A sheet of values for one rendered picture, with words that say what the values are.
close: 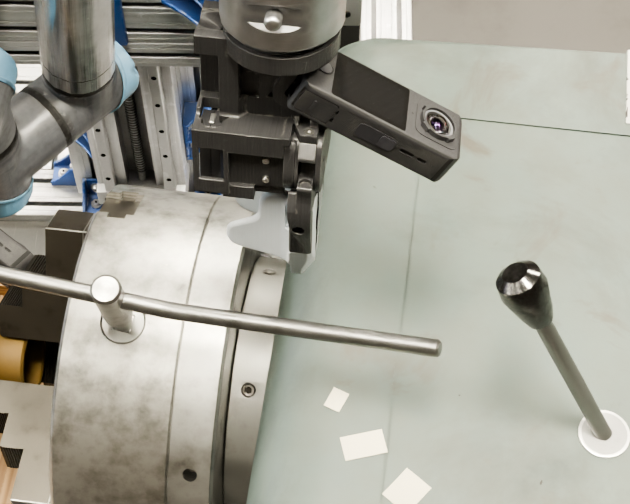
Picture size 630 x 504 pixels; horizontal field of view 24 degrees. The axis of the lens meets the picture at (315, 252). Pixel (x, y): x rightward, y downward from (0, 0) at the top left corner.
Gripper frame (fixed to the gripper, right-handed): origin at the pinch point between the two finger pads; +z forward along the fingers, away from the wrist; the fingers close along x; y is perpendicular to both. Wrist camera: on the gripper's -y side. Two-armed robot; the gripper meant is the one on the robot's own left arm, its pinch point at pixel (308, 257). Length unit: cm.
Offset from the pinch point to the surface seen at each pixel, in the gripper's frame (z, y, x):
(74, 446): 15.6, 16.3, 7.1
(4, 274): 2.4, 21.2, 2.6
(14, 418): 22.6, 23.6, 0.2
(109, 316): 4.7, 13.7, 3.4
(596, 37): 100, -37, -163
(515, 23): 99, -22, -164
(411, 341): -0.2, -7.7, 6.8
